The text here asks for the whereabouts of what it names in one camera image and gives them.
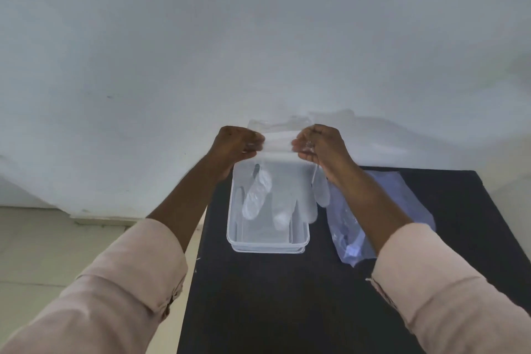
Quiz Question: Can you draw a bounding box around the person's right hand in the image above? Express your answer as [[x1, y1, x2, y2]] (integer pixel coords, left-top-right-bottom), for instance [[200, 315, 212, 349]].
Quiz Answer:
[[291, 124, 360, 184]]

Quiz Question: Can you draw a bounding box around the person's left hand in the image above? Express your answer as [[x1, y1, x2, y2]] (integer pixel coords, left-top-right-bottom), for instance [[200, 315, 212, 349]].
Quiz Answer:
[[209, 126, 266, 181]]

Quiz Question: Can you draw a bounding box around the clear plastic container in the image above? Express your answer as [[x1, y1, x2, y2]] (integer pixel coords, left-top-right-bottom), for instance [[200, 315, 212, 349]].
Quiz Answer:
[[227, 159, 311, 254]]

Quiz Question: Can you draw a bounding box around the person's left forearm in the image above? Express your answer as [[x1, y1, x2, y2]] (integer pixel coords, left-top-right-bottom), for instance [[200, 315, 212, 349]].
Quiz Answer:
[[0, 155, 234, 354]]

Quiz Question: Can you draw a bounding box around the clear disposable plastic glove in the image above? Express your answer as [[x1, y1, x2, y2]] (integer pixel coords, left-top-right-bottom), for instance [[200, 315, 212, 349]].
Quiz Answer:
[[233, 116, 331, 232]]

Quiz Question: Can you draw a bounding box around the black table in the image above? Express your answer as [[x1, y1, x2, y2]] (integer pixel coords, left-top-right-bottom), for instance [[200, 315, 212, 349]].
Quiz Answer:
[[177, 166, 531, 354]]

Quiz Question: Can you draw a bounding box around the person's right forearm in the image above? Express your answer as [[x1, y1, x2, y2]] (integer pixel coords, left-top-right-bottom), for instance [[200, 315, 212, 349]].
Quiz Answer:
[[321, 161, 531, 354]]

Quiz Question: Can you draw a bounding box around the clear plastic bag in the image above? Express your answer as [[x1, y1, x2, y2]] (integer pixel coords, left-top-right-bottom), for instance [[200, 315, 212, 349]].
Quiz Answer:
[[326, 171, 436, 268]]

